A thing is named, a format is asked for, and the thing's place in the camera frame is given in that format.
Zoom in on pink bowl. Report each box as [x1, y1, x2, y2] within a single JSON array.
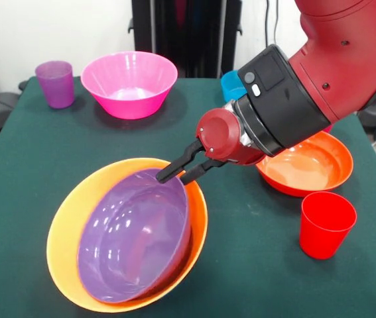
[[80, 50, 178, 120]]

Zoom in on small blue bowl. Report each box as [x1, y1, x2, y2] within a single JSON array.
[[220, 70, 247, 103]]

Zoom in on purple cup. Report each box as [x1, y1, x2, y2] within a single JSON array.
[[34, 60, 75, 109]]

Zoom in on red-orange bowl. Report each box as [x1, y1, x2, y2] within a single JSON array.
[[255, 131, 355, 198]]

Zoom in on black wall cable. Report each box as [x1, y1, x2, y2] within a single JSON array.
[[262, 0, 273, 50], [273, 0, 281, 46]]

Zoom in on dark green tablecloth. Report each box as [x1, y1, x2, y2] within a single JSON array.
[[0, 76, 376, 318]]

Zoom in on red cup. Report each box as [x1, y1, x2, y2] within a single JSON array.
[[298, 191, 358, 260]]

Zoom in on orange bowl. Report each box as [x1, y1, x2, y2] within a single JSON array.
[[46, 157, 209, 313]]

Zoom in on purple bowl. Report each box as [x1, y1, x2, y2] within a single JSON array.
[[77, 168, 192, 304]]

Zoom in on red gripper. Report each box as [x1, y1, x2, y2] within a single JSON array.
[[156, 107, 271, 186]]

